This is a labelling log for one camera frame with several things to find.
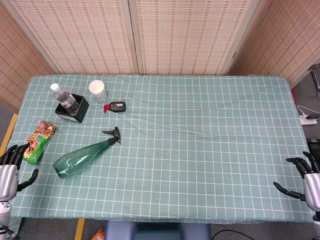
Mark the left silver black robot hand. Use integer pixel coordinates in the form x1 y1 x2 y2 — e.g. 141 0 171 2
0 143 40 202

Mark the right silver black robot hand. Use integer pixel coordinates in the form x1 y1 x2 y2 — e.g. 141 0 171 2
273 151 320 213

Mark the green spray bottle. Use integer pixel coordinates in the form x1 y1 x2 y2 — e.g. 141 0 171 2
52 126 122 179

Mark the clear plastic water bottle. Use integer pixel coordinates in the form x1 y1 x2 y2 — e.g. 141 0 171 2
50 83 80 116

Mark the small black red-capped bottle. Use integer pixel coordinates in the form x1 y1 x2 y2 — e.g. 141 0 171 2
103 101 127 113

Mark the black device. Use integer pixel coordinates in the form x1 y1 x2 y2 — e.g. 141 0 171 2
306 138 320 151

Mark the yellow floor tape strip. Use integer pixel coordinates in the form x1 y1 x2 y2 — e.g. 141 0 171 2
74 218 86 240
0 113 18 156

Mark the green orange snack bag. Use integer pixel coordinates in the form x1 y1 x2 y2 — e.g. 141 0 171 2
23 120 57 165

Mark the white power strip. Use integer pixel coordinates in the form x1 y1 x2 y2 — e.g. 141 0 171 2
299 113 318 126

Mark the black square box holder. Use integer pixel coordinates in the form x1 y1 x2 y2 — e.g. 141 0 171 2
54 93 90 124

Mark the orange box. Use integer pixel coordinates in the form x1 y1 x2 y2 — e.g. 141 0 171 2
91 227 106 240

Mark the metal chair leg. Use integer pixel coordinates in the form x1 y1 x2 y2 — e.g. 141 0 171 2
307 63 320 97

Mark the bamboo folding screen panel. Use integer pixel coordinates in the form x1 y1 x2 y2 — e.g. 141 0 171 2
0 0 56 113
4 0 140 75
227 0 320 87
128 0 272 76

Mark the white paper cup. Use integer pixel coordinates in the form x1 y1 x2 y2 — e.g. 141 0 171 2
88 79 108 102

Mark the green checked tablecloth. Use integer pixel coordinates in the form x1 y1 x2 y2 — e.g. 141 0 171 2
0 74 315 225

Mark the blue padded seat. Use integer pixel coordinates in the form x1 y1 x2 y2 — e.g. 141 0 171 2
104 221 212 240

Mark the white power cable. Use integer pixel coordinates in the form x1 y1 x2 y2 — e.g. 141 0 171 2
296 104 320 116

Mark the black floor cable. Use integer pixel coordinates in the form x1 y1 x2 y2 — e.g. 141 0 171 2
211 229 256 240

